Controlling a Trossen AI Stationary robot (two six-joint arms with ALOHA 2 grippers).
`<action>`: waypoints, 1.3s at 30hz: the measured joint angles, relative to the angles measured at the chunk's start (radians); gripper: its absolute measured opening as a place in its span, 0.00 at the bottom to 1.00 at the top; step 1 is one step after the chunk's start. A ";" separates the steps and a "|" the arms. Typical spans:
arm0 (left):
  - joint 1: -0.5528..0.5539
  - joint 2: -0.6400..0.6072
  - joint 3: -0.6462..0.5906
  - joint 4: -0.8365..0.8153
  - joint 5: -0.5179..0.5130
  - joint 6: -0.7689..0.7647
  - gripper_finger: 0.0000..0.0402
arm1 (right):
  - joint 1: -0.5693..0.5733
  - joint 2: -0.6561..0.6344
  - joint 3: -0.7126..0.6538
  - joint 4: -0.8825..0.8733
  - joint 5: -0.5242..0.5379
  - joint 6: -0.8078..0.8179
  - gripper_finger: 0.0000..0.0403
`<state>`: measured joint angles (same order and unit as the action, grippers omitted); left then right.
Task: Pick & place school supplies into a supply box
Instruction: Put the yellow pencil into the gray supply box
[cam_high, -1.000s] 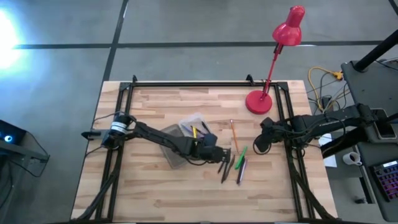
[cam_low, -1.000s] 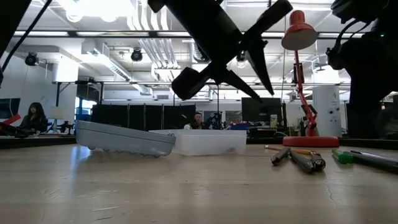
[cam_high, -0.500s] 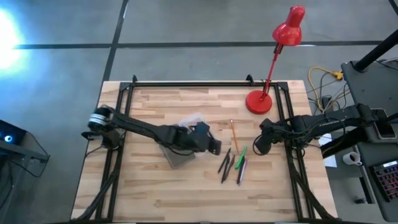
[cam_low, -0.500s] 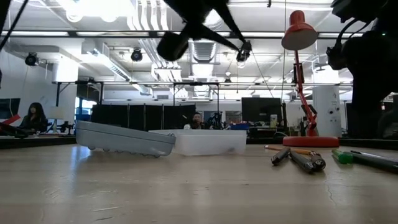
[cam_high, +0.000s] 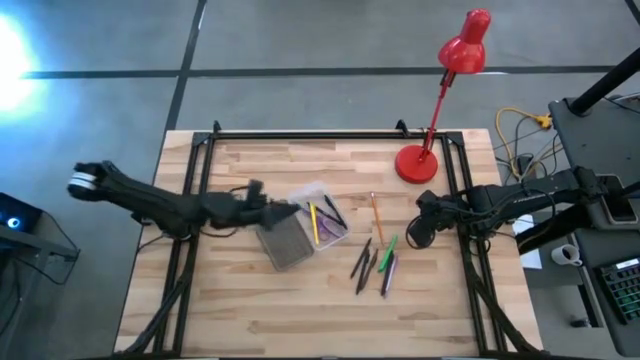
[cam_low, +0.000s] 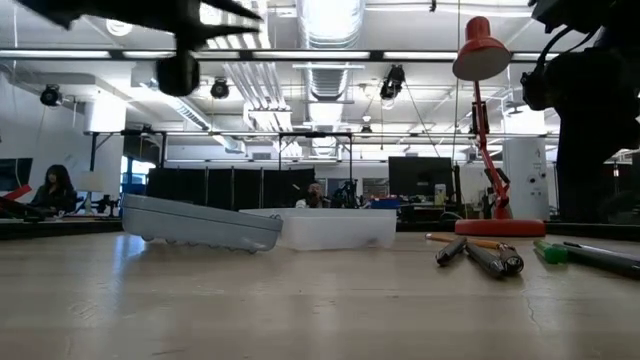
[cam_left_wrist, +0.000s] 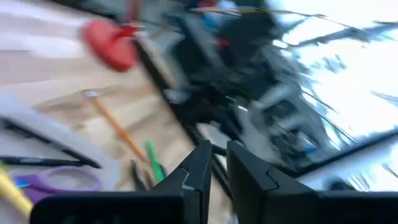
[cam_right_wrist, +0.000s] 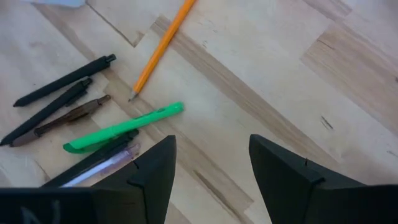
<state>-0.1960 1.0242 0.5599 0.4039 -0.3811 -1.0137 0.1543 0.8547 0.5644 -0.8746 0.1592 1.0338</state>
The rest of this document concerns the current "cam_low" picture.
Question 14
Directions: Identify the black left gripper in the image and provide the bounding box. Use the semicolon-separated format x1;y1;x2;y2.
14;0;265;98

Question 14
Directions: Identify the clear plastic supply box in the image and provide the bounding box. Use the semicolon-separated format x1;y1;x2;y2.
238;207;399;251

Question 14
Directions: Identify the dark wall screen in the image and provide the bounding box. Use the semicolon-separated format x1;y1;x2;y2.
0;158;34;193

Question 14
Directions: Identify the green marker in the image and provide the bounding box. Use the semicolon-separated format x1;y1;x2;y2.
533;238;569;265

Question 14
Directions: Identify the dark grey pen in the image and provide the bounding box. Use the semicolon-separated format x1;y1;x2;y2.
464;242;506;279
434;236;469;267

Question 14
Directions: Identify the black hanging spotlight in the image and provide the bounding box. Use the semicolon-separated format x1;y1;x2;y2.
378;64;406;101
39;83;64;108
209;77;231;101

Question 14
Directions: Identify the red desk lamp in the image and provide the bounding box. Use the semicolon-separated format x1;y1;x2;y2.
451;15;547;238

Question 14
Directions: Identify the black partition screen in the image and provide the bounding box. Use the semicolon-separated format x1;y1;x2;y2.
145;167;317;211

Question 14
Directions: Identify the overhead bar with light strips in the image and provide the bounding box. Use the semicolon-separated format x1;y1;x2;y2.
0;48;556;63

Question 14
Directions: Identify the person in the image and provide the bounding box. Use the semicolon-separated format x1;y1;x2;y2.
295;182;331;209
29;163;79;214

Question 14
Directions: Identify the white table lamp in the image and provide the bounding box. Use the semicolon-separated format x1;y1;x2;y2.
79;171;106;214

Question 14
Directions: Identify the white round column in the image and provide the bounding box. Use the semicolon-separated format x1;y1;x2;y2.
502;137;550;221

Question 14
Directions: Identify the black pen silver tip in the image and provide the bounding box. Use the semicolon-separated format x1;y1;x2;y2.
497;242;525;275

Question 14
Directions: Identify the black metal stand frame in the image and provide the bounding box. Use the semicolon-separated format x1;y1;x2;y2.
277;131;354;201

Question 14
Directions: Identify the grey plastic box lid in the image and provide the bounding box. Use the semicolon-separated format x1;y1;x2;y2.
121;193;284;254

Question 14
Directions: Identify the black metal rig frame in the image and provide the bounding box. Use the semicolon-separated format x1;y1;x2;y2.
0;219;640;240

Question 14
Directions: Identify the black pen white stripe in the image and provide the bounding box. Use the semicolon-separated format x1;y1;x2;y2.
563;241;640;261

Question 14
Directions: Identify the orange wooden pencil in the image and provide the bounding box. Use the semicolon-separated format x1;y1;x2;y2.
424;232;503;250

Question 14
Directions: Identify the silver ceiling duct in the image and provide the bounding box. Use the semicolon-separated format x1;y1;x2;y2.
294;0;366;101

